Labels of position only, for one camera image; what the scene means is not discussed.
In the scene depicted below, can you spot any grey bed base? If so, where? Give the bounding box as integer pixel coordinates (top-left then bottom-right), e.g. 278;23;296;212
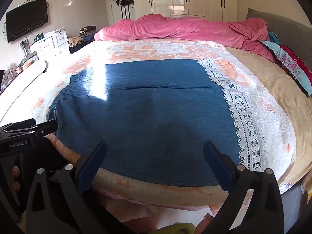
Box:
278;182;312;234

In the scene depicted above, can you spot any person's right forearm green sleeve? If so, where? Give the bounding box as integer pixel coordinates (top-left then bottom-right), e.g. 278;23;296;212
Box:
155;222;196;234

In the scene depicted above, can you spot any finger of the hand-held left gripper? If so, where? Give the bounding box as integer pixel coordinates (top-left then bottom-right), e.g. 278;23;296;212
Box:
15;119;59;143
0;118;36;133

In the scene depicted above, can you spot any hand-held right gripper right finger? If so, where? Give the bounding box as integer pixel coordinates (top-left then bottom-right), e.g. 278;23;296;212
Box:
202;141;285;234

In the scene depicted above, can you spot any white table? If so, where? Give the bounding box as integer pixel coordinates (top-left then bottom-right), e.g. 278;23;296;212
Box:
0;60;48;95

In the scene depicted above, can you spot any white orange fleece blanket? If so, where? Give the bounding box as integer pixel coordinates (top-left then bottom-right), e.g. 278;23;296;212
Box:
32;39;297;211

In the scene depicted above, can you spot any pink dotted cloth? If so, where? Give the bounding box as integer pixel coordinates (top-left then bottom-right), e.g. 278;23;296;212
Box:
124;216;158;234

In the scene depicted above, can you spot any person's left hand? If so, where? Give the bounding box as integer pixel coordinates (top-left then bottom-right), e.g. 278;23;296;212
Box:
10;166;22;192

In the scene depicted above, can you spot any pink duvet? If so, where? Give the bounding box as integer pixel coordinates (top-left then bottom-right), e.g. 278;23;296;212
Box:
94;14;279;62

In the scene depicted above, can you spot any grey headboard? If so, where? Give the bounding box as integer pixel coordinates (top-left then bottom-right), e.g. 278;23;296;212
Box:
246;8;312;78

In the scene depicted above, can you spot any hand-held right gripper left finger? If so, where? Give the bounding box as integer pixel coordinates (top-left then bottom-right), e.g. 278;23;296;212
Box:
24;140;129;234

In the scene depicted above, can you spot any white drawer cabinet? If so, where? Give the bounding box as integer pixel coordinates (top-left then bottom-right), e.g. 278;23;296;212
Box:
30;28;71;59

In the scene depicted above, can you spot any dark red pillow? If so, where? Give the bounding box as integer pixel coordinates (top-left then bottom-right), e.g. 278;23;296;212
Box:
279;44;312;80

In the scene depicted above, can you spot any pile of folded clothes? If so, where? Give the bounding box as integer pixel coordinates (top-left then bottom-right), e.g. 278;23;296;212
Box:
79;25;97;38

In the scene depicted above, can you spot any beige bed sheet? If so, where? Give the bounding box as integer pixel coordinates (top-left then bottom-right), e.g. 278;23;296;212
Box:
225;46;312;187

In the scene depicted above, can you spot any beige plush toy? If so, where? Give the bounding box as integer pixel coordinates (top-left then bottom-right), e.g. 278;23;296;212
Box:
68;37;85;47

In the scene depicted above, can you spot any person's right hand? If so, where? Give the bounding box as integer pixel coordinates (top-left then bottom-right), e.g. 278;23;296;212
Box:
195;213;215;234

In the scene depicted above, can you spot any blue denim pants lace hem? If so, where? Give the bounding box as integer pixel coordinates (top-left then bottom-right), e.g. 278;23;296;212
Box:
46;58;269;188

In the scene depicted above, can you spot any white door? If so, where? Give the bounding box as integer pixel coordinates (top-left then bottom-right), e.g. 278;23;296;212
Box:
104;0;134;27

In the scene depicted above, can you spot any cream wardrobe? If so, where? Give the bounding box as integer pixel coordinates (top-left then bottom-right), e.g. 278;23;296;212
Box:
132;0;238;21

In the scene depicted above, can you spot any black wall television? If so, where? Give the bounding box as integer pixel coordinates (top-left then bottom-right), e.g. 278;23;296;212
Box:
5;0;49;43

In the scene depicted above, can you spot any teal floral pillow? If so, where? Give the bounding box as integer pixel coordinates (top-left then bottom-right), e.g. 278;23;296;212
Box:
260;40;312;97

